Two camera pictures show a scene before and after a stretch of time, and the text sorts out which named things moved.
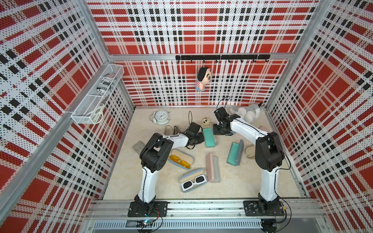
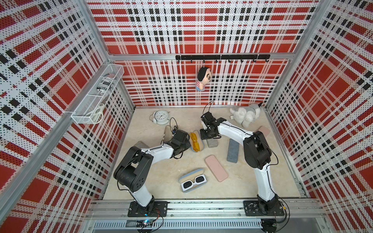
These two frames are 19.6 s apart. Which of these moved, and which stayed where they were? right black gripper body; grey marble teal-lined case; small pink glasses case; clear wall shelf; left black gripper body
Moved: left black gripper body; right black gripper body
Stayed: small pink glasses case; clear wall shelf; grey marble teal-lined case
